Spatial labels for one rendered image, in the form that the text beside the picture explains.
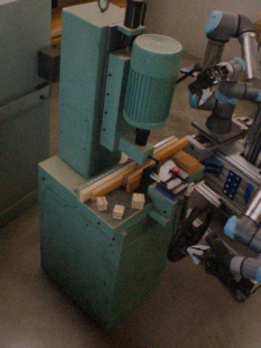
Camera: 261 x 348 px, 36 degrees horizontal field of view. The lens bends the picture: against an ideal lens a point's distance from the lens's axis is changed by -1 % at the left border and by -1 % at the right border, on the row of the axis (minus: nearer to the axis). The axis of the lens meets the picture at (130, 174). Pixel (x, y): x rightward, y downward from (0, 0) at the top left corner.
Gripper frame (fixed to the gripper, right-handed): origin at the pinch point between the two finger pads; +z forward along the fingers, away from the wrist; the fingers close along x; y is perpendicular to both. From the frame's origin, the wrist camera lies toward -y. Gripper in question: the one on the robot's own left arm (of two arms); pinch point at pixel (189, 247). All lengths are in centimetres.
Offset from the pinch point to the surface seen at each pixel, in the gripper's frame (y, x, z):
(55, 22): -107, 132, 229
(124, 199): -19.8, -4.6, 25.3
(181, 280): 65, 46, 58
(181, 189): -20.1, 8.7, 6.1
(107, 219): -18.1, -17.7, 22.5
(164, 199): -17.6, 3.7, 11.5
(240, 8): -77, 327, 156
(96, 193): -26.6, -14.2, 29.5
